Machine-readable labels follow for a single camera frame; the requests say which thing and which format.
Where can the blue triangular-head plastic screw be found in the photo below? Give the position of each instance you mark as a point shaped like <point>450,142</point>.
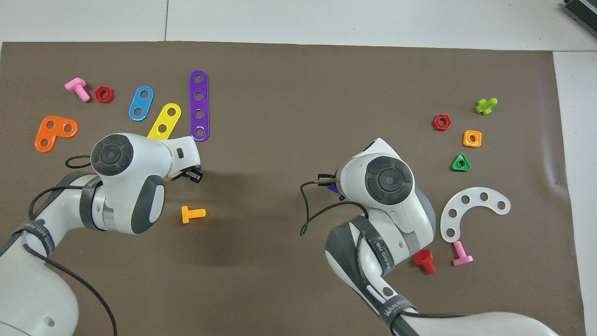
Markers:
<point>332,188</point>

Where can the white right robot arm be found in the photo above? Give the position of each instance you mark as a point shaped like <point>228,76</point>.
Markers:
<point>396,210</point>

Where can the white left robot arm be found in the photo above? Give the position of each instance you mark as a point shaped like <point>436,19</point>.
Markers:
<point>140,163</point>

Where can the orange plastic screw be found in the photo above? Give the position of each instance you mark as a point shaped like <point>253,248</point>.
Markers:
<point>196,213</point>

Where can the red hexagonal plastic nut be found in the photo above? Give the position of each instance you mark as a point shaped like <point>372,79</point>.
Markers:
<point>436,123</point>
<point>99,94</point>

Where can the red plastic screw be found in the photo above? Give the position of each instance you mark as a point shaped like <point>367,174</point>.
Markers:
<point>425,259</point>

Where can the green triangular plastic nut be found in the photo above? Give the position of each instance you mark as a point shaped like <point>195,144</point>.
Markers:
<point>455,165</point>

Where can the orange square plastic nut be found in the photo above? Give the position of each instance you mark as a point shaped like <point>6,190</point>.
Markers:
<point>467,138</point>

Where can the pink plastic screw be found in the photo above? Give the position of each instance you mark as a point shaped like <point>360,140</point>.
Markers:
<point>461,255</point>
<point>76,87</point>

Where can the lime green plastic screw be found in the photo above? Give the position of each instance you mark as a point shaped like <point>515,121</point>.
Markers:
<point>485,107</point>

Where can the brown table mat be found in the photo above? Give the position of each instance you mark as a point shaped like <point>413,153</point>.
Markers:
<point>298,140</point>

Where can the yellow three-hole plastic strip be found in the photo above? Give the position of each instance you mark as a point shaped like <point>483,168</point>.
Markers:
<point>167,120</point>

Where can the purple four-hole plastic strip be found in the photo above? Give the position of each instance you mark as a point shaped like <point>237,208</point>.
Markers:
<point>199,105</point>

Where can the blue two-hole plastic strip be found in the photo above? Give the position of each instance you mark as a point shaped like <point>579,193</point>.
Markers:
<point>141,103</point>

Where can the white curved perforated plate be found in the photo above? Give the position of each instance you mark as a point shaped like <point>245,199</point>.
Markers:
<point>458,206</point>

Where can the orange L-shaped plastic plate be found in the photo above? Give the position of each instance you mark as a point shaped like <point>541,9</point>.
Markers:
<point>58,127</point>

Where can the black ribbed electronic device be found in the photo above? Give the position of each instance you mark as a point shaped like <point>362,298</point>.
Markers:
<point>582,9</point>

